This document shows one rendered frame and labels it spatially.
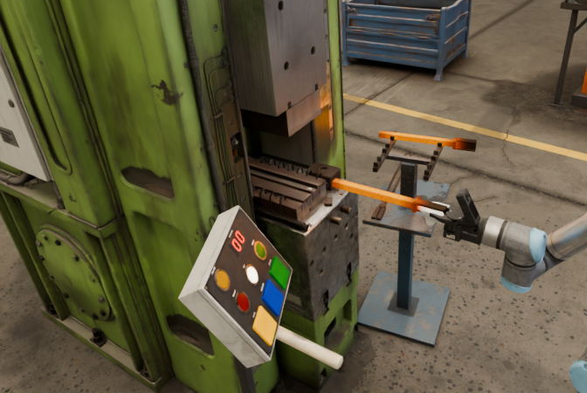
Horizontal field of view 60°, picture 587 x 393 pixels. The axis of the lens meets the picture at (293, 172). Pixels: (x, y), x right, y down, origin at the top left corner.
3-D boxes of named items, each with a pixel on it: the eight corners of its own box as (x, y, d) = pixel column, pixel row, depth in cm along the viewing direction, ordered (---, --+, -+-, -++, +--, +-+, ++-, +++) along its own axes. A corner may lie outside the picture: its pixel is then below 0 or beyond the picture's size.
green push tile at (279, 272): (290, 272, 153) (276, 255, 151) (286, 289, 147) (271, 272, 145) (285, 273, 154) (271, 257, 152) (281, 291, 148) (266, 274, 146)
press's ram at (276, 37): (339, 74, 183) (334, -45, 162) (277, 117, 157) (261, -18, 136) (249, 60, 205) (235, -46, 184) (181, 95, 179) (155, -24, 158)
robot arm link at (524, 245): (538, 272, 145) (544, 244, 139) (493, 257, 151) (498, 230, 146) (545, 252, 151) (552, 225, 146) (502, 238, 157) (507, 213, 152)
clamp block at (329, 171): (341, 181, 205) (341, 168, 202) (331, 191, 200) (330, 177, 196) (317, 174, 212) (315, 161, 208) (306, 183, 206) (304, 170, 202)
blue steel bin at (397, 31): (468, 56, 570) (475, -11, 532) (440, 80, 518) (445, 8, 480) (374, 44, 635) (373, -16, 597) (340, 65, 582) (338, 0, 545)
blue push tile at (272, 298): (284, 296, 145) (269, 278, 142) (279, 316, 139) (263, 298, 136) (279, 298, 146) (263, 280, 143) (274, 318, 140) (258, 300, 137)
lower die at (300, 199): (326, 196, 197) (325, 177, 193) (297, 224, 184) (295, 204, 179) (243, 170, 219) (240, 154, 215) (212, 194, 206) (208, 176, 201)
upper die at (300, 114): (321, 113, 179) (320, 88, 174) (288, 137, 165) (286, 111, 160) (231, 94, 201) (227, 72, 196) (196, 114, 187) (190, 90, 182)
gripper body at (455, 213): (440, 237, 160) (479, 249, 154) (442, 214, 155) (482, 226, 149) (449, 224, 165) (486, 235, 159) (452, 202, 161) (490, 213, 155)
